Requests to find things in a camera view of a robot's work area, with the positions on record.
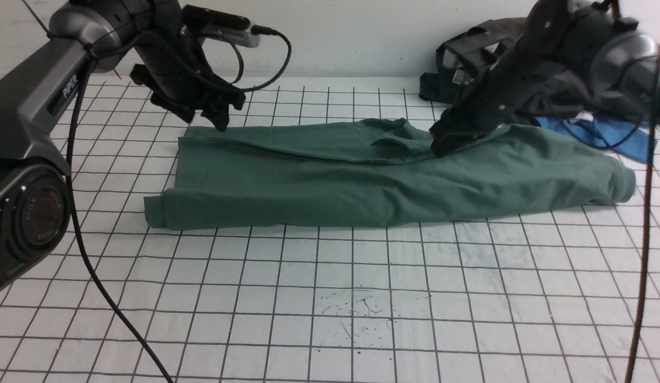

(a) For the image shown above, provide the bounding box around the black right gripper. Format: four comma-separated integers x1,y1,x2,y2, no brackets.
430,44,554,157

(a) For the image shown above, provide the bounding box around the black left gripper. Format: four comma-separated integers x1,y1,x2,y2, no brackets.
130,32,246,132

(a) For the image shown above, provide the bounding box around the green long-sleeved shirt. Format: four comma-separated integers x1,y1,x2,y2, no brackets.
144,119,636,231

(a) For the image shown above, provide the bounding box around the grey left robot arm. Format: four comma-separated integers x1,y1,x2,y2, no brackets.
0,1,258,292

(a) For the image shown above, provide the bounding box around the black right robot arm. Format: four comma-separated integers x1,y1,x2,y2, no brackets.
430,1,660,157

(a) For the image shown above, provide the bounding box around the dark grey garment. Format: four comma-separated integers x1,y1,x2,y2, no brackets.
418,18,649,126

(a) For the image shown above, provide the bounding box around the blue garment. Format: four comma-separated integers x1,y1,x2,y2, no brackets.
533,115,650,164

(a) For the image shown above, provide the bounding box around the black left camera cable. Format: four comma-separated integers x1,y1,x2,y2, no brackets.
191,24,292,93

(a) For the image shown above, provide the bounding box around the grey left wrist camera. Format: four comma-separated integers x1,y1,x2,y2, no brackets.
182,5,260,48

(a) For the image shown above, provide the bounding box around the brown right arm cable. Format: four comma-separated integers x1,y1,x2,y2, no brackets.
622,53,660,383

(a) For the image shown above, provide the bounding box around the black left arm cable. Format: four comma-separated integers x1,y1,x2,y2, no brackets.
21,0,176,383

